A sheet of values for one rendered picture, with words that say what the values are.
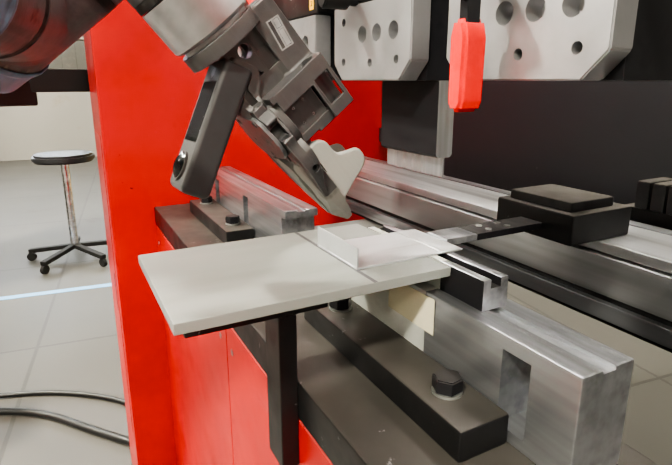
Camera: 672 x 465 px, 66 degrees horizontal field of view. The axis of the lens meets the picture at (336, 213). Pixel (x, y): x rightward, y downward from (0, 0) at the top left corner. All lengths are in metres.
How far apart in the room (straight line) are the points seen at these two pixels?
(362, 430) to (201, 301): 0.18
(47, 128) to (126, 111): 7.90
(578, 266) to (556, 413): 0.32
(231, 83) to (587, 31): 0.26
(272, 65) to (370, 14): 0.14
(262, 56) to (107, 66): 0.88
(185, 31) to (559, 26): 0.26
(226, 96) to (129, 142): 0.90
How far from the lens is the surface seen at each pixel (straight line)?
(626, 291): 0.70
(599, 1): 0.37
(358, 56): 0.58
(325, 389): 0.55
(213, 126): 0.44
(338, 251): 0.53
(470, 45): 0.40
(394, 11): 0.53
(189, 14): 0.43
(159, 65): 1.33
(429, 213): 0.94
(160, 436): 1.62
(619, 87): 1.01
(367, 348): 0.56
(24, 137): 9.27
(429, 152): 0.54
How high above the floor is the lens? 1.18
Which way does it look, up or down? 14 degrees down
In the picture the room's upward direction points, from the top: straight up
